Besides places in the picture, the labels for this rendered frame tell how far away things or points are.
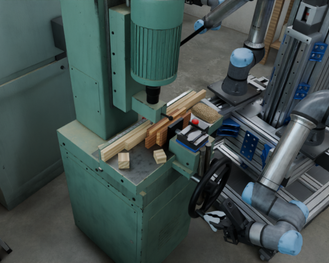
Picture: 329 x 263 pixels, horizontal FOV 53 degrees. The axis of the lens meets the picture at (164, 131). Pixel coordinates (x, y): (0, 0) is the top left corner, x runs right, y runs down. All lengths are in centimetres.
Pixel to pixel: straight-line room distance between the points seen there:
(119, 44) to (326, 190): 170
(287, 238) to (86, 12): 101
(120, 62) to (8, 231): 142
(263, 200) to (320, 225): 136
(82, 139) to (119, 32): 58
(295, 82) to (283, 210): 79
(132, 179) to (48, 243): 107
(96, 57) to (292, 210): 89
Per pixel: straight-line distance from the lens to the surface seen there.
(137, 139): 137
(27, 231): 229
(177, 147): 133
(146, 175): 127
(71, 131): 163
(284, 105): 186
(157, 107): 131
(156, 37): 111
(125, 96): 135
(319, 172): 255
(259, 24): 189
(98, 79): 136
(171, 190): 153
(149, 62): 116
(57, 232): 224
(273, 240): 114
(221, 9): 182
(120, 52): 126
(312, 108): 121
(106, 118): 148
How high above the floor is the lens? 186
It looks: 41 degrees down
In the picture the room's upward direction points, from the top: 5 degrees clockwise
